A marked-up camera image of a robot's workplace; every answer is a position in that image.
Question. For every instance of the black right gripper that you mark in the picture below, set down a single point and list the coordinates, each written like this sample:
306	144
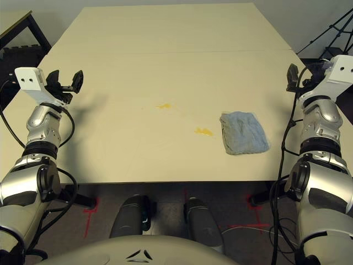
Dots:
307	83

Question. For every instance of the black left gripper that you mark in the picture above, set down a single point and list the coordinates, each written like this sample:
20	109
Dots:
65	94

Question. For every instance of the blue fluffy rag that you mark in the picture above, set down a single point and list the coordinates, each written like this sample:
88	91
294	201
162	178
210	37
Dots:
244	132

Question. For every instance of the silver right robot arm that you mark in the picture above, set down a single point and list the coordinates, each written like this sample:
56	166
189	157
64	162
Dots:
321	121

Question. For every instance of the small black stand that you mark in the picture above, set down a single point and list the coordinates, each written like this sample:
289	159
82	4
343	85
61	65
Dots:
333	52

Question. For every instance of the black foam floor mat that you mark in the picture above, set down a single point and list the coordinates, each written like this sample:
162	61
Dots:
19	56

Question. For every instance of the black tripod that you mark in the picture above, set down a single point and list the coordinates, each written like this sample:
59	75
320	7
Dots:
333	27

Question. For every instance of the black framed side table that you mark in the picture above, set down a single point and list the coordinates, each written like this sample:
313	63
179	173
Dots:
16	25

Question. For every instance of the small yellow liquid spill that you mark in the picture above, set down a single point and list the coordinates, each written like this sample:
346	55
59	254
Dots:
165	106

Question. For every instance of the large yellow liquid spill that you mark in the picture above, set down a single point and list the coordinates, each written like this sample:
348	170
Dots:
204	132

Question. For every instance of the black table foot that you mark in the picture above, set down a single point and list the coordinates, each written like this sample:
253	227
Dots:
82	199
264	196

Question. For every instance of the dark grey left robot leg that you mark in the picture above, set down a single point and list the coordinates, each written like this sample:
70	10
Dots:
129	215

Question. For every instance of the dark grey robot leg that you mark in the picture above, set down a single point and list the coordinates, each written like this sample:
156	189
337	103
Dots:
201	218
129	215

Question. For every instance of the dark grey right robot leg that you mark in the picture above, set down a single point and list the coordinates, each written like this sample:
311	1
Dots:
201	218

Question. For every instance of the grey robot torso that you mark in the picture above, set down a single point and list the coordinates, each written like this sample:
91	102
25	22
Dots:
138	251

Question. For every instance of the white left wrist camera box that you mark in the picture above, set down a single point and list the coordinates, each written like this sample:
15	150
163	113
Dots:
30	80

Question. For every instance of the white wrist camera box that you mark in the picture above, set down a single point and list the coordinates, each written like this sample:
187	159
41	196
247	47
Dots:
342	70
30	80

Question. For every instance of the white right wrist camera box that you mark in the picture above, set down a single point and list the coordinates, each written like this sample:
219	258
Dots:
342	70

